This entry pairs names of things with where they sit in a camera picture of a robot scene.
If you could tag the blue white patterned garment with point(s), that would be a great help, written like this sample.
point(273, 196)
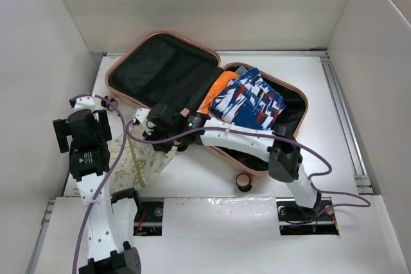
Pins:
point(248, 101)

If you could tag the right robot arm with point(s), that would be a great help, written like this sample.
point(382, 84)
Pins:
point(165, 125)

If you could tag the grey-blue cloth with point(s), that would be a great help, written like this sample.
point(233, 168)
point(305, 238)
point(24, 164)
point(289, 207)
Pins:
point(241, 70)

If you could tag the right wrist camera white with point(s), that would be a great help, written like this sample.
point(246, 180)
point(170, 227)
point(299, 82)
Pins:
point(140, 118)

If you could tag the orange white tie-dye garment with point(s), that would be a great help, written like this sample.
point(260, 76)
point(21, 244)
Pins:
point(218, 86)

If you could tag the pink hardshell suitcase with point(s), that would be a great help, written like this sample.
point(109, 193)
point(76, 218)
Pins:
point(168, 68)

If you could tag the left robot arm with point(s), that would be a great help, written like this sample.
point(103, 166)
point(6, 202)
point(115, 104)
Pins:
point(104, 243)

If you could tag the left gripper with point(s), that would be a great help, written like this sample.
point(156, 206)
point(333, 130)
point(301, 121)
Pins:
point(65, 130)

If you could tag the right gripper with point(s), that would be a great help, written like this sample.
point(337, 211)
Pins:
point(166, 146)

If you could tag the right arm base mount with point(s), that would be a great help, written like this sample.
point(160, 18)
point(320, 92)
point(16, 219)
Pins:
point(294, 220)

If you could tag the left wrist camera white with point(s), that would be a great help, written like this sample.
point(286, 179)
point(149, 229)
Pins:
point(82, 103)

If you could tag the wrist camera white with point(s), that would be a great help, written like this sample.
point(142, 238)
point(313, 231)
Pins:
point(140, 118)
point(82, 103)

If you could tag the aluminium rail right side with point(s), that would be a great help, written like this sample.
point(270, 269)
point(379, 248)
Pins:
point(361, 176)

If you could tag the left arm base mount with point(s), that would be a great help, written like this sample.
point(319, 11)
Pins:
point(148, 220)

